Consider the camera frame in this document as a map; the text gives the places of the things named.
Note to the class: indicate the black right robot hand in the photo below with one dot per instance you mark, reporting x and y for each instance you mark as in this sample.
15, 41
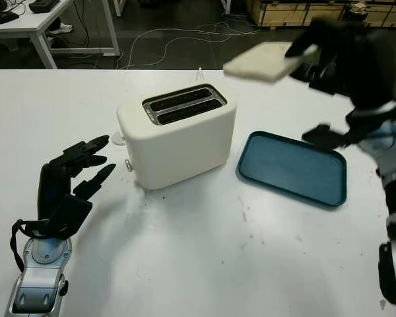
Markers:
356, 62

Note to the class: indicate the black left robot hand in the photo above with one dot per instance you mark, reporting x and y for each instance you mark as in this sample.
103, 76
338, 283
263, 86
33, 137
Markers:
52, 188

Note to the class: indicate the white toaster lever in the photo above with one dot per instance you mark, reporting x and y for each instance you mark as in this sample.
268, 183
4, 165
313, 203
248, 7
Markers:
118, 139

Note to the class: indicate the slice of white bread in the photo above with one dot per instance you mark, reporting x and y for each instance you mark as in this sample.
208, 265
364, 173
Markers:
260, 62

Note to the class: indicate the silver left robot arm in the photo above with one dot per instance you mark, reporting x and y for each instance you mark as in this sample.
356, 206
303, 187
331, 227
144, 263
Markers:
39, 280

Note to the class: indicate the silver toaster knob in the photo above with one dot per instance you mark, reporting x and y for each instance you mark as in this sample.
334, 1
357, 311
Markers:
128, 165

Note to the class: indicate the dark blue plastic tray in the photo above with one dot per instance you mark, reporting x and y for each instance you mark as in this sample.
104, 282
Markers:
293, 168

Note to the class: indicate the cream white two-slot toaster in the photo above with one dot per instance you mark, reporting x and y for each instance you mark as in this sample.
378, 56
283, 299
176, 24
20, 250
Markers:
178, 152

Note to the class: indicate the black waste bin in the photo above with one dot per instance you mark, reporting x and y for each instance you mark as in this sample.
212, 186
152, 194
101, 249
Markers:
354, 13

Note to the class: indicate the stacked wooden crates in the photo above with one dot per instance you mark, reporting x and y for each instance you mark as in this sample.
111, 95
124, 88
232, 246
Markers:
300, 11

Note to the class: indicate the white shoes under desk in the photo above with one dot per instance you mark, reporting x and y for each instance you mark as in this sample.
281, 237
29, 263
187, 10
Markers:
62, 29

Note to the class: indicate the white office desk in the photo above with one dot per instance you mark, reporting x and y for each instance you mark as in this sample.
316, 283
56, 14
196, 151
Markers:
29, 20

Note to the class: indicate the black computer mouse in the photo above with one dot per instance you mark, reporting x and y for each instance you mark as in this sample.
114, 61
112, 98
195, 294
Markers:
6, 17

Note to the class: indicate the black device on desk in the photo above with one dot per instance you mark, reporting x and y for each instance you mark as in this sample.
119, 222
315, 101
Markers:
43, 4

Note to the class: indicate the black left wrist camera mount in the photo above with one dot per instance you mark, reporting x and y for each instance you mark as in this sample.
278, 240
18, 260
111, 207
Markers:
71, 214

